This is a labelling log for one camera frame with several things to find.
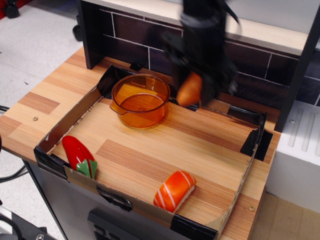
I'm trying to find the transparent orange plastic pot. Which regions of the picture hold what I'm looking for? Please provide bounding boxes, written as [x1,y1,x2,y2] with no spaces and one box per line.
[109,74,171,129]

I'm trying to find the dark brick-pattern backsplash panel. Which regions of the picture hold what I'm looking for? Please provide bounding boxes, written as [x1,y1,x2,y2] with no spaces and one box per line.
[77,0,320,133]

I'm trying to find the black chair caster wheel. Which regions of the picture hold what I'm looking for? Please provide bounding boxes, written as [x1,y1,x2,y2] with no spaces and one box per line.
[72,15,83,42]

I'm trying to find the orange toy carrot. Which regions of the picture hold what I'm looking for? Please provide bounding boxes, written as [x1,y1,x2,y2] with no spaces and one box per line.
[176,72,202,107]

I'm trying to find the white ribbed appliance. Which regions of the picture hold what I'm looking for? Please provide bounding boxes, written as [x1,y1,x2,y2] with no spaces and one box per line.
[266,101,320,212]

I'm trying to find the black metal stand bracket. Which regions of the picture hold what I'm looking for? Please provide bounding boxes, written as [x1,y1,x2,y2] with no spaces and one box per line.
[0,202,53,240]

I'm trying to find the black cables on floor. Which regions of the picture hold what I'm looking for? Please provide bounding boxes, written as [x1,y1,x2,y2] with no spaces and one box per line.
[0,104,28,184]

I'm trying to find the salmon nigiri sushi toy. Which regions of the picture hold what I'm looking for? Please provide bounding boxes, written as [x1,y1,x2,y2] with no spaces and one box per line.
[153,170,197,213]

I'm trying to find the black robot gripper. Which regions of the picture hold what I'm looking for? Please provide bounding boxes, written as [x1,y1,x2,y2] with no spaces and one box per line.
[162,12,238,106]

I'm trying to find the red toy chili pepper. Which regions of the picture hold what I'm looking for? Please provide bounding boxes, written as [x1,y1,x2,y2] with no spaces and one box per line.
[62,135,98,180]

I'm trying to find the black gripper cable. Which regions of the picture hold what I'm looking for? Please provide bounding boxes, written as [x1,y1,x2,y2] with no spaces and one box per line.
[221,0,242,26]

